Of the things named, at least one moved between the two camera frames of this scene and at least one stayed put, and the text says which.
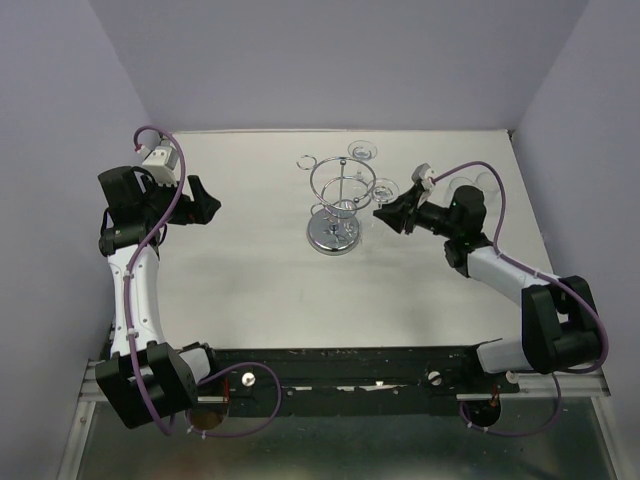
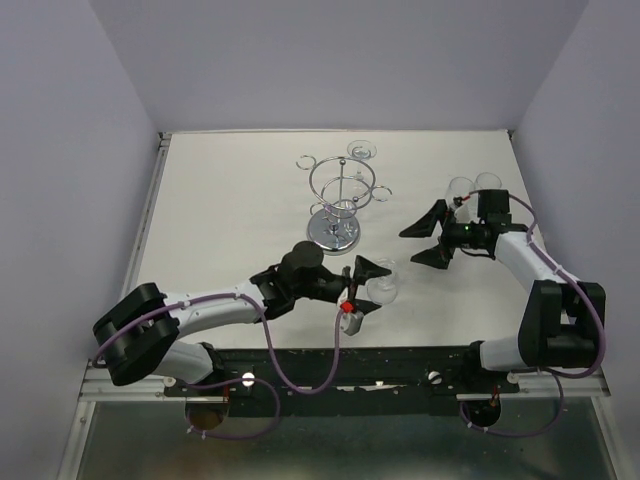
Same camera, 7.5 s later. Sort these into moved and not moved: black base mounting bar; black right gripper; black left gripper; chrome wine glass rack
Moved: black right gripper; black left gripper
Not moved: black base mounting bar; chrome wine glass rack
